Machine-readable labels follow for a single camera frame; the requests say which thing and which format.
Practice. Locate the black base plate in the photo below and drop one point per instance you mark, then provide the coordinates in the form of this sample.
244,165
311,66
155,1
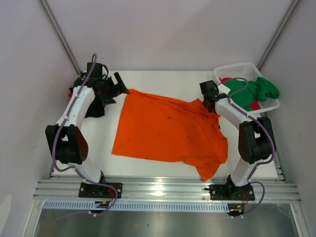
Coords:
89,190
230,192

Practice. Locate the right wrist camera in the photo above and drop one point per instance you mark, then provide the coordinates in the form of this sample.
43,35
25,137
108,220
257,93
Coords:
223,89

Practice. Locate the white plastic basket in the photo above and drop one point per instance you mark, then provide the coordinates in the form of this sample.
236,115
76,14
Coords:
249,72

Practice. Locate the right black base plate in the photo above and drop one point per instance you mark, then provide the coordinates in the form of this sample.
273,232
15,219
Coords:
230,192

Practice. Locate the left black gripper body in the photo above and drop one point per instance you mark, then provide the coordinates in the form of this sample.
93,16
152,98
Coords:
107,90

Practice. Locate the pink t shirt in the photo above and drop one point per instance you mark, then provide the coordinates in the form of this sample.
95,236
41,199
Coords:
247,98

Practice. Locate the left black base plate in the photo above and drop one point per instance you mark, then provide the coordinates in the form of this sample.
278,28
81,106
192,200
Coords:
89,190

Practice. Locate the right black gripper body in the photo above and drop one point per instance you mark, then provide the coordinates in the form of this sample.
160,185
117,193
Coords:
208,104

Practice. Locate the aluminium mounting rail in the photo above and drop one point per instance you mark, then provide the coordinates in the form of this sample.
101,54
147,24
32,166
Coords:
165,189

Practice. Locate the black folded t shirt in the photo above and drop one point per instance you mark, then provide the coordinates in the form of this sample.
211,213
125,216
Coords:
84,103

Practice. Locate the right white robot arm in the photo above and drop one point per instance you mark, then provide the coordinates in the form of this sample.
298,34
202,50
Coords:
256,144

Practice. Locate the white slotted cable duct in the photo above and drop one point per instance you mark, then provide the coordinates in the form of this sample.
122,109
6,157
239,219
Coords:
137,206

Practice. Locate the green t shirt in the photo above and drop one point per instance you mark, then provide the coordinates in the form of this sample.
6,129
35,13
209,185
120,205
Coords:
267,90

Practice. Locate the orange t shirt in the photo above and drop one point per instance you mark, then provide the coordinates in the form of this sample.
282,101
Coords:
166,129

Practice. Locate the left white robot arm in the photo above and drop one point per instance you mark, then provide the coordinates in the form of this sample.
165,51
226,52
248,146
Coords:
68,146

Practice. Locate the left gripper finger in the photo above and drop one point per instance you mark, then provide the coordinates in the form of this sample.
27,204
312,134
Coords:
108,101
119,87

